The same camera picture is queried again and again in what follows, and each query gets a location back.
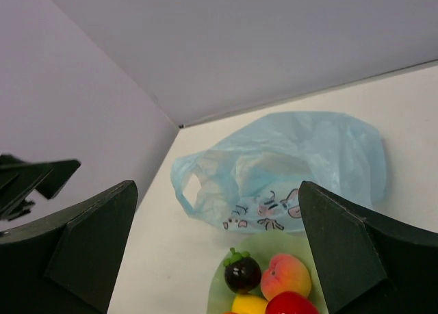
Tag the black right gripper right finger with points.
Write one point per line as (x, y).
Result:
(368, 262)

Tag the yellow fake fruit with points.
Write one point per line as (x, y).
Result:
(249, 304)

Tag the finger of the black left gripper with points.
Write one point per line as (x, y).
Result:
(61, 172)
(18, 180)

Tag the blue printed plastic bag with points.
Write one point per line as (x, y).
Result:
(249, 181)

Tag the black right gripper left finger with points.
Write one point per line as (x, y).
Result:
(68, 262)

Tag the red green fake fruit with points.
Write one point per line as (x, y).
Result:
(242, 273)

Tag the orange fake fruit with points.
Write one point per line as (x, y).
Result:
(285, 273)

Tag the red fake apple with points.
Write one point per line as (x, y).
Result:
(290, 302)

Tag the green scalloped glass bowl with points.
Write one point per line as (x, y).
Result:
(263, 246)

